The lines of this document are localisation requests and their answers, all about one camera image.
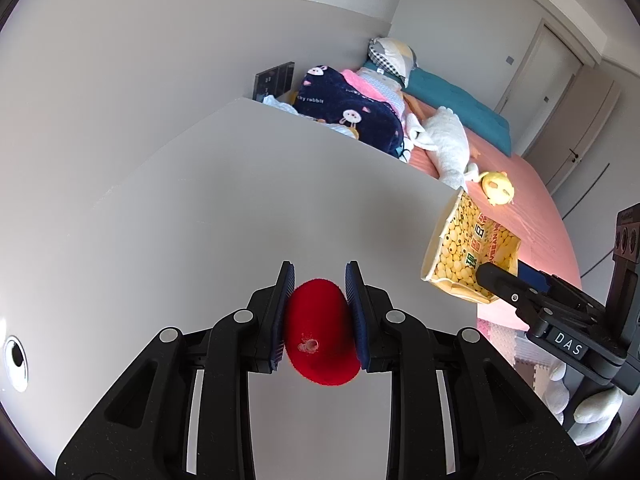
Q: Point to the foam puzzle floor mat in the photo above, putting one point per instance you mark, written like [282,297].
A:
[520,365]

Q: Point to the white goose plush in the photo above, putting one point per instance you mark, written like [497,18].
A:
[447,145]

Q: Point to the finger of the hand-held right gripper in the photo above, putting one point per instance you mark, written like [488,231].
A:
[507,287]
[537,276]

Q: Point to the person's right hand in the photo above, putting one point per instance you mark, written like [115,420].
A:
[597,412]

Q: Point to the red round plush toy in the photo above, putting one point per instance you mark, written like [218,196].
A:
[320,325]

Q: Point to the white door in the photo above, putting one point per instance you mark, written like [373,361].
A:
[540,65]

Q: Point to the white crumpled paper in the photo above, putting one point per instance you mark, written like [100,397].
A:
[281,105]

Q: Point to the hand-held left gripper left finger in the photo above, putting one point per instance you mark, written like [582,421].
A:
[280,330]

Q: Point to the light blue blanket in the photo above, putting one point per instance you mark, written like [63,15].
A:
[387,92]

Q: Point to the pink cloth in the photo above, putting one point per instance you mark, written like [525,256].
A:
[362,82]

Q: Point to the white wardrobe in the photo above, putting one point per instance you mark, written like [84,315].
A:
[585,135]

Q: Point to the checkered patchwork pillow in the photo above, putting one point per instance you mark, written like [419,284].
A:
[392,60]

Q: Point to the black wall panel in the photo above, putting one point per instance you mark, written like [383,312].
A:
[274,82]

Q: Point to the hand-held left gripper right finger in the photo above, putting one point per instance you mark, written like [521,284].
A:
[361,330]

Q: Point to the bed with pink sheet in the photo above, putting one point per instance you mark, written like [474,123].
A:
[540,215]

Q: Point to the teal quilt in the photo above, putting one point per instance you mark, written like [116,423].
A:
[450,105]

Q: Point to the yellow chick plush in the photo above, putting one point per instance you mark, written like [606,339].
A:
[497,189]

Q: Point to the navy rabbit-print blanket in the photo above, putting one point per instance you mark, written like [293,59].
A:
[350,110]

